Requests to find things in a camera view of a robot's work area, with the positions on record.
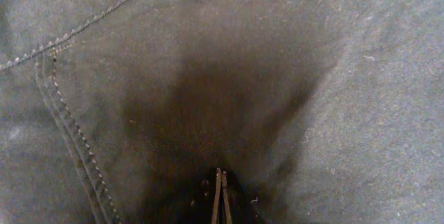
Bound black shorts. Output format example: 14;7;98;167
1;0;443;223

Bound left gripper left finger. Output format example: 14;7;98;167
211;168;222;224

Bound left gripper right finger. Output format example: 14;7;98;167
221;171;232;224

